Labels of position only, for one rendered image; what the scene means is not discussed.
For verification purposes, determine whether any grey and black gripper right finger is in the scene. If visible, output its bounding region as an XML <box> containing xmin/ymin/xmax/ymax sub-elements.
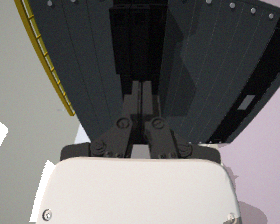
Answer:
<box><xmin>142</xmin><ymin>81</ymin><xmax>221</xmax><ymax>165</ymax></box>

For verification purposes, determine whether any black server rack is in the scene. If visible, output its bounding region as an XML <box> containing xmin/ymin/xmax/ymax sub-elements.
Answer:
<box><xmin>29</xmin><ymin>0</ymin><xmax>280</xmax><ymax>145</ymax></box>

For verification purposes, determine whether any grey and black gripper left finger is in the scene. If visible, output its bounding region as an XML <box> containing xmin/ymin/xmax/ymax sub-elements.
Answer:
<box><xmin>60</xmin><ymin>81</ymin><xmax>141</xmax><ymax>162</ymax></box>

